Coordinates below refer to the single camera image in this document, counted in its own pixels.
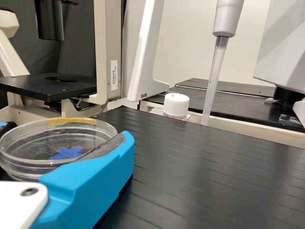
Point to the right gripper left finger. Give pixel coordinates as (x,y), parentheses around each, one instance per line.
(3,125)

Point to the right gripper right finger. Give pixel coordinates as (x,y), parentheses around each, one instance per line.
(95,181)

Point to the petri dish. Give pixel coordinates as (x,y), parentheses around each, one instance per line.
(35,143)

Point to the black platform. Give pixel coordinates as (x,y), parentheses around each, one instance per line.
(202,179)
(238,87)
(238,107)

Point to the white-capped bottle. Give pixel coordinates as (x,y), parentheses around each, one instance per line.
(176,102)

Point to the cream microscope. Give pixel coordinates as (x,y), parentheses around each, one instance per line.
(102,47)

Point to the white pipette stand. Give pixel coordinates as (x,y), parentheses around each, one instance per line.
(147,59)

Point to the pipette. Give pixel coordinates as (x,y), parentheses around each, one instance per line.
(225,19)

